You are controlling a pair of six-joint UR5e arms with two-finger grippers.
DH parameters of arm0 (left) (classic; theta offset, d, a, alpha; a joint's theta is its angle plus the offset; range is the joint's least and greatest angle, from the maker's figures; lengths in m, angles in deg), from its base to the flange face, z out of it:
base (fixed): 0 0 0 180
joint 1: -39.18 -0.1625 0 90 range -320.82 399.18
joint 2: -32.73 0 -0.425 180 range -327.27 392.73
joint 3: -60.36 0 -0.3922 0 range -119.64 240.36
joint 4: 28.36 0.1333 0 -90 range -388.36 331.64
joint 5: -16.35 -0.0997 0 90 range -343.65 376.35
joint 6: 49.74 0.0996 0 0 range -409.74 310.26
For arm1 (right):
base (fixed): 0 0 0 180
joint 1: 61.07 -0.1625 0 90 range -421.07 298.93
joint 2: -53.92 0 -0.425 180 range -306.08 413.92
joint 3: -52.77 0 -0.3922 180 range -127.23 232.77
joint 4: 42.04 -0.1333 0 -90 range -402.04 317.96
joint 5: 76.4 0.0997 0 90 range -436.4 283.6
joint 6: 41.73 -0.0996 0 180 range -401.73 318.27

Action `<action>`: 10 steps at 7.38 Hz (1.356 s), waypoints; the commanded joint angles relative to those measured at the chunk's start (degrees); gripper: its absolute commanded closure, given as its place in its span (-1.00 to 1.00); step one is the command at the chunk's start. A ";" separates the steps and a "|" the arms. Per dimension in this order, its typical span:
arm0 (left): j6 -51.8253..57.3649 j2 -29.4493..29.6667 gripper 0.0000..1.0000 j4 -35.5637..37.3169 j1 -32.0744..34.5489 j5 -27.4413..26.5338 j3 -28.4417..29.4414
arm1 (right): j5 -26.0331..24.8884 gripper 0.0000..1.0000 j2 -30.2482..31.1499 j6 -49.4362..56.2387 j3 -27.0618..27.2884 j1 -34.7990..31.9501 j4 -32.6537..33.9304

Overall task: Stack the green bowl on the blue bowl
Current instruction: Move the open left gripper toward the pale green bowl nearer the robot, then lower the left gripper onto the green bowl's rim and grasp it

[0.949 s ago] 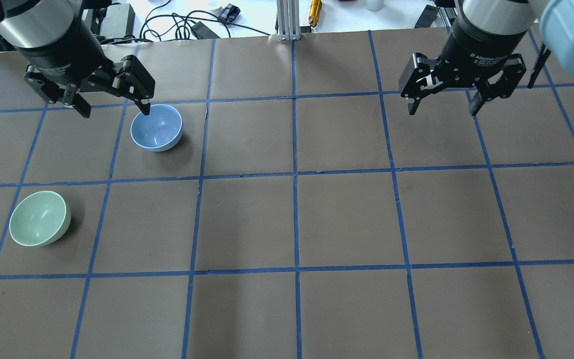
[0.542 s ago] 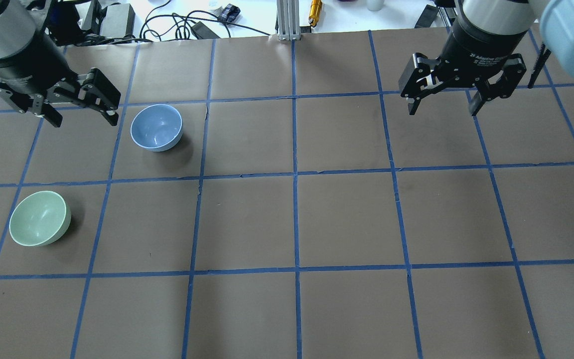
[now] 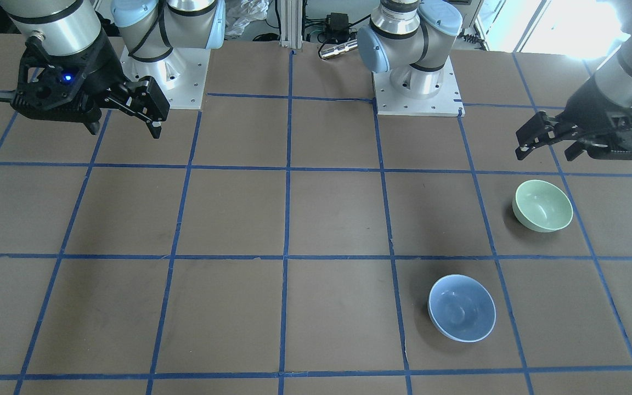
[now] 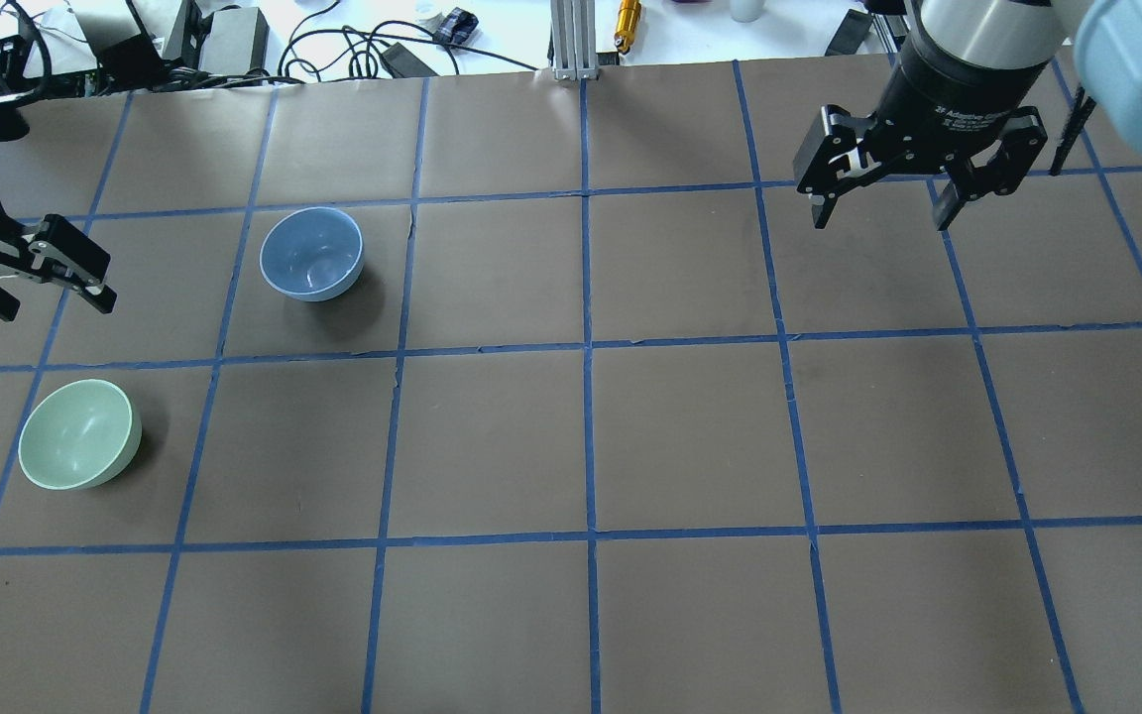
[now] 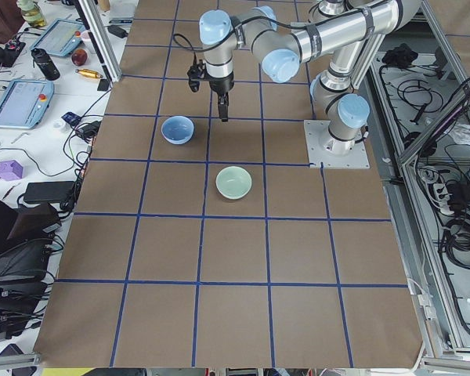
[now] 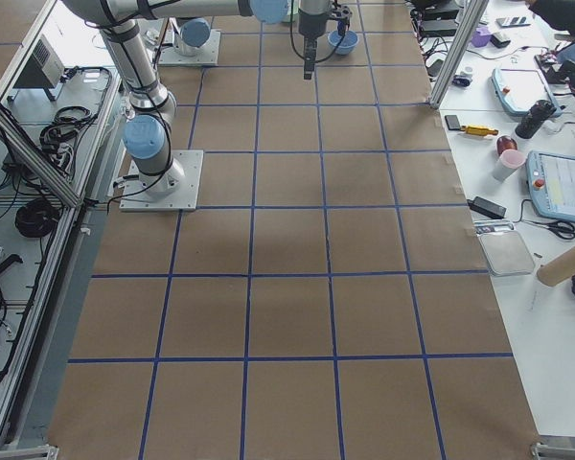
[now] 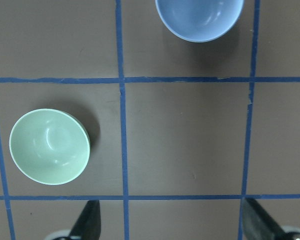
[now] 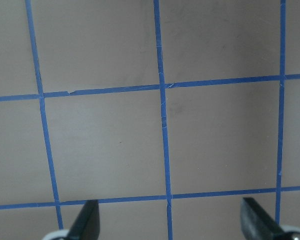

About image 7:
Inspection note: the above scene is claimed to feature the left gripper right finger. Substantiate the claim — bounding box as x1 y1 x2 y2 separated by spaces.
241 198 300 240

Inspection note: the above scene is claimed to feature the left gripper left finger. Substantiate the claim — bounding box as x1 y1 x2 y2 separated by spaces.
68 200 101 240

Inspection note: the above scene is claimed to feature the green bowl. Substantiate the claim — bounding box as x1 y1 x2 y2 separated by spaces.
9 108 91 186

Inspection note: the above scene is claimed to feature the blue bowl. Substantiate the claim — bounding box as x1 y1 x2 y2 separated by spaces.
155 0 245 43

